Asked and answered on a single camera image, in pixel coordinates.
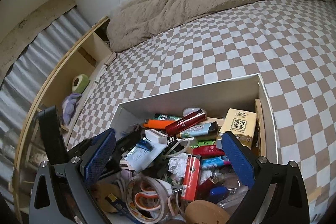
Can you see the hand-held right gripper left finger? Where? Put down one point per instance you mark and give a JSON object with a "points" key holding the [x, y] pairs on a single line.
{"points": [[101, 153]]}

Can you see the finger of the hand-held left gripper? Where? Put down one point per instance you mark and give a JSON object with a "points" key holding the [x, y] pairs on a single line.
{"points": [[51, 134]]}

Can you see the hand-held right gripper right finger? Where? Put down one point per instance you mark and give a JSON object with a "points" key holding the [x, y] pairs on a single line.
{"points": [[237, 158]]}

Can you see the white cardboard box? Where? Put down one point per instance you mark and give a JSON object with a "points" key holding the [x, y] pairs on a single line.
{"points": [[197, 98]]}

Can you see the heap of mixed small items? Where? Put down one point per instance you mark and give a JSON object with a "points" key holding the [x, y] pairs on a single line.
{"points": [[183, 127]]}

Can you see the yellow tissue pack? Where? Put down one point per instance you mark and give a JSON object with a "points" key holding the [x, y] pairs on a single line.
{"points": [[239, 124]]}

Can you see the purple plush toy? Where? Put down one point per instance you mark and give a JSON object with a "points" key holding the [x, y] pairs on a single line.
{"points": [[71, 106]]}

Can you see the green avocado plush toy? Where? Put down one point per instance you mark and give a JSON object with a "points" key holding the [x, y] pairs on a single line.
{"points": [[80, 83]]}

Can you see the white tape roll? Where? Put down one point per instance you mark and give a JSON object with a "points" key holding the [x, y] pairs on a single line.
{"points": [[155, 181]]}

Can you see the round cork coaster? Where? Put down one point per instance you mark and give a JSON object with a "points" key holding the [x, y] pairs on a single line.
{"points": [[204, 213]]}

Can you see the white round puck light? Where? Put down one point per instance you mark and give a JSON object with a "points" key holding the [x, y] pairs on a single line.
{"points": [[190, 111]]}

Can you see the grey curtain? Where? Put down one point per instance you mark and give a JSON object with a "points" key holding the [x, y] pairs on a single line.
{"points": [[52, 37]]}

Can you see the wooden bedside shelf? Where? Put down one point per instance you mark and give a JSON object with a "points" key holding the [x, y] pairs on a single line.
{"points": [[101, 45]]}

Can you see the beige printed valance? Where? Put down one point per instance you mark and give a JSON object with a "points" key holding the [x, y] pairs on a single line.
{"points": [[31, 24]]}

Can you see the beige quilted duvet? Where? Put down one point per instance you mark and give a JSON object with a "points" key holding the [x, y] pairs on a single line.
{"points": [[197, 1]]}

